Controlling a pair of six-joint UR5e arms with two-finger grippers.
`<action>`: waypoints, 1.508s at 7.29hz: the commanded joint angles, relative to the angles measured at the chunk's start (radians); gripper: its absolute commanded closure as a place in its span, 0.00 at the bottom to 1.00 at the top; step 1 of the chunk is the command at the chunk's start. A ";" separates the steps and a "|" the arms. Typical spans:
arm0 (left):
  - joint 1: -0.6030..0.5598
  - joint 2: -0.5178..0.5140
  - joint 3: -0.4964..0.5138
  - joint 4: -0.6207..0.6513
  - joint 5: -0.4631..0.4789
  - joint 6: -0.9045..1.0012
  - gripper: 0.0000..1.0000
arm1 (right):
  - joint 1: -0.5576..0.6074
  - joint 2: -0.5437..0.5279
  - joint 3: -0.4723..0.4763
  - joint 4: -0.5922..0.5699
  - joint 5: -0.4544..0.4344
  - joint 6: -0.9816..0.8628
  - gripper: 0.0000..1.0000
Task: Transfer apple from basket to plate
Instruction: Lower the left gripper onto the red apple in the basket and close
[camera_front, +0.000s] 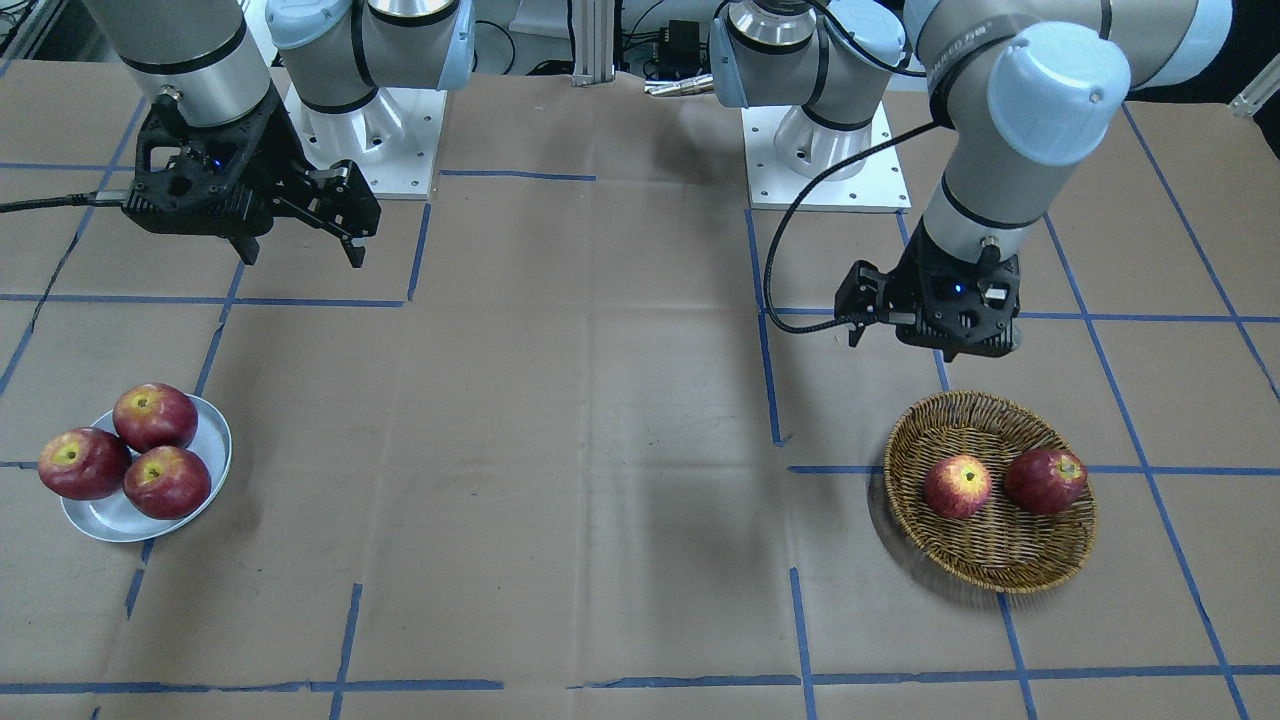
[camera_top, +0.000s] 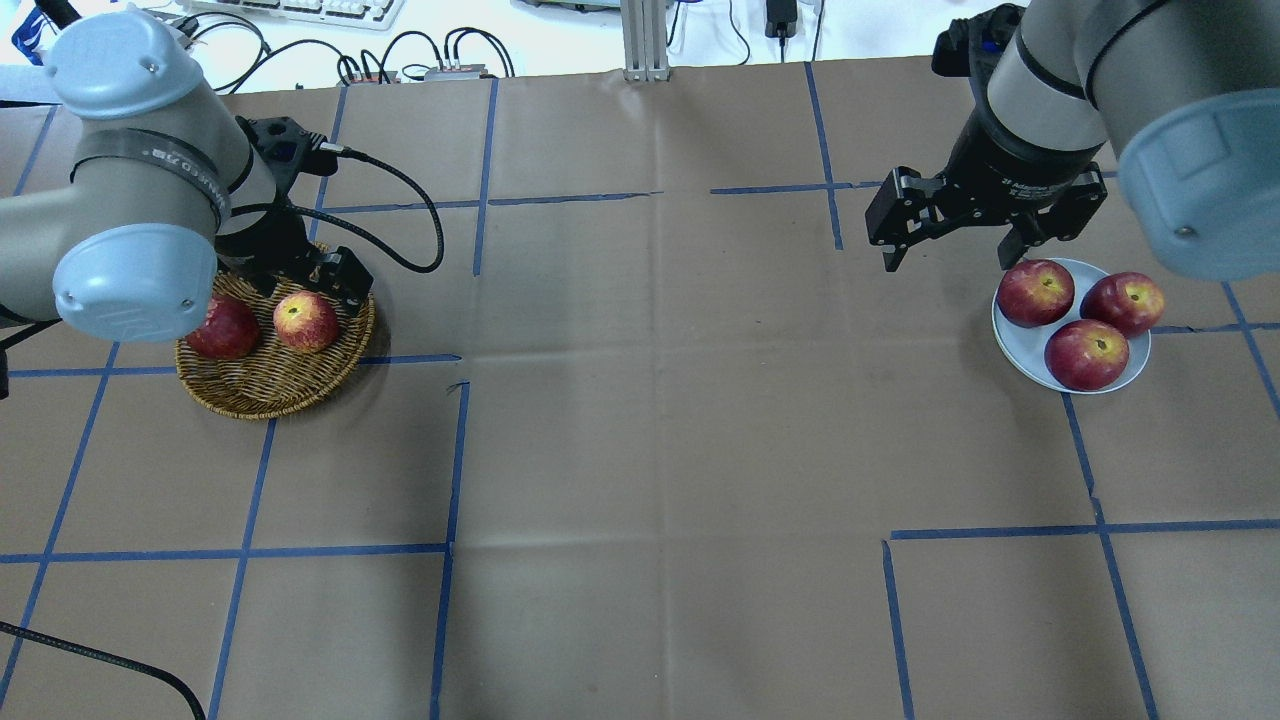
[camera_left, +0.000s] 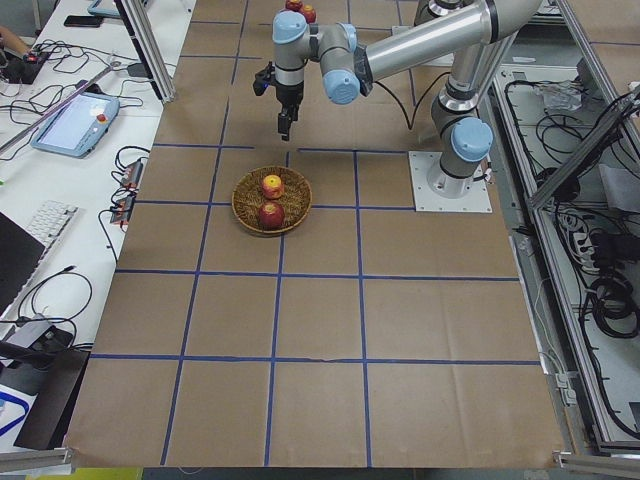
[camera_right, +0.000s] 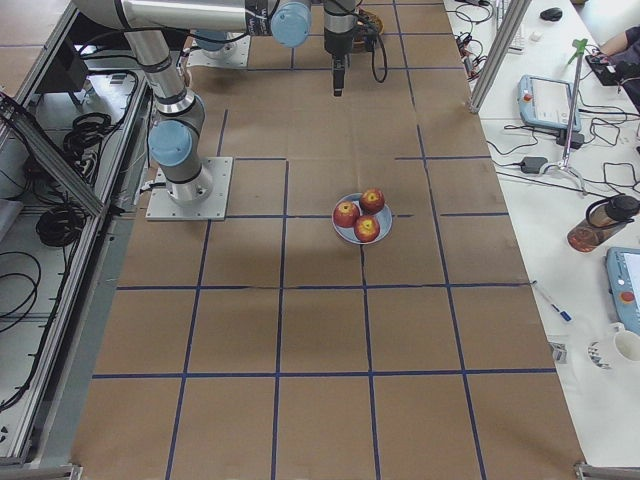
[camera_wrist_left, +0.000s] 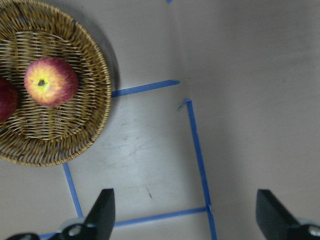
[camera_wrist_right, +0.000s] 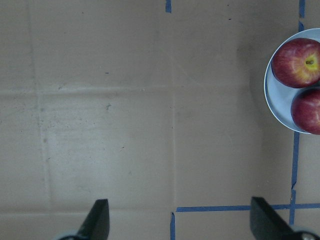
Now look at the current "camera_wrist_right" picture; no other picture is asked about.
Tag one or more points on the red apple plate front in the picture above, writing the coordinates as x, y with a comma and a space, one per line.
305, 110

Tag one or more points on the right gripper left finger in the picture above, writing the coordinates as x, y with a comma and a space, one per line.
96, 225

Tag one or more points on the red apple plate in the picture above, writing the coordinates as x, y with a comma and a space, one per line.
296, 64
305, 110

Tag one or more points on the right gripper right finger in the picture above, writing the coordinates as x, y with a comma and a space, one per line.
266, 224

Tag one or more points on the light blue plate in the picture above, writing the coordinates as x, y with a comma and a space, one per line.
279, 98

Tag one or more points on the red apple plate back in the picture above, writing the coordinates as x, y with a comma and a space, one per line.
296, 64

